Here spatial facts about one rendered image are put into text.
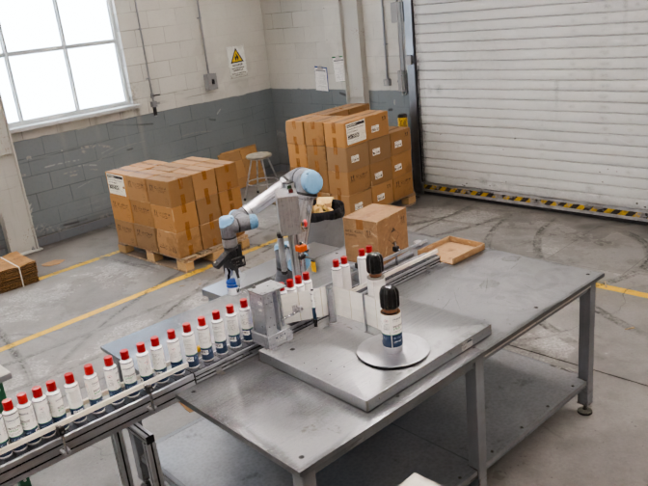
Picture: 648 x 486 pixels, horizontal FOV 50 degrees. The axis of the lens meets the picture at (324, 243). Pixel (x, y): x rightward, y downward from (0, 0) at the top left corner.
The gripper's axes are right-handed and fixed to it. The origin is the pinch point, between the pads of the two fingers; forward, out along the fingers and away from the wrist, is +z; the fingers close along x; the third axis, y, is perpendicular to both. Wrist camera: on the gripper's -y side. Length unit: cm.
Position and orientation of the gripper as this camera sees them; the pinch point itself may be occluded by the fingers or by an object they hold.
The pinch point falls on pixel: (232, 283)
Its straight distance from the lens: 360.2
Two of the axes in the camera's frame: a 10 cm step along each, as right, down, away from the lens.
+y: 7.0, -3.1, 6.5
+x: -7.1, -1.6, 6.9
